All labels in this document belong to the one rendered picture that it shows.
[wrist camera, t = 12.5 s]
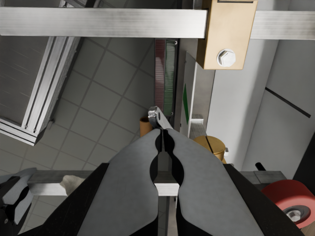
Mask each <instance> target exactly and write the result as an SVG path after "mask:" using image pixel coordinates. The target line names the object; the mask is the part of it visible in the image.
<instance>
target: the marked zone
mask: <svg viewBox="0 0 315 236"><path fill-rule="evenodd" d="M183 103H184V109H185V114H186V120H187V124H188V120H189V116H188V102H187V92H186V84H185V87H184V93H183Z"/></svg>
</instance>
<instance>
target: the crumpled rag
mask: <svg viewBox="0 0 315 236"><path fill-rule="evenodd" d="M84 180H85V178H84V179H83V178H79V177H76V176H75V175H74V176H73V175H71V176H69V175H66V176H64V178H63V181H62V182H60V183H59V184H60V186H61V187H62V188H64V189H65V190H66V194H67V196H69V195H70V194H71V193H72V192H73V191H74V190H75V189H76V188H77V187H78V186H79V185H80V184H81V183H82V182H83V181H84Z"/></svg>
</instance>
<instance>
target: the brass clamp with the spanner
mask: <svg viewBox="0 0 315 236"><path fill-rule="evenodd" d="M193 141H195V142H197V143H198V144H200V145H202V146H203V147H205V148H206V149H208V150H209V151H210V152H211V153H213V154H214V155H215V156H216V157H217V158H218V159H219V160H221V161H222V162H223V163H224V164H227V163H226V161H225V159H224V157H225V156H228V153H229V151H228V148H227V147H225V144H224V143H223V142H222V141H221V140H220V139H218V138H216V137H213V136H208V135H206V136H205V135H203V136H199V137H196V138H195V139H194V140H193Z"/></svg>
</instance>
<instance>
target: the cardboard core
mask: <svg viewBox="0 0 315 236"><path fill-rule="evenodd" d="M150 131H152V125H151V124H150V122H149V117H142V118H140V137H142V136H143V135H145V134H147V133H148V132H150Z"/></svg>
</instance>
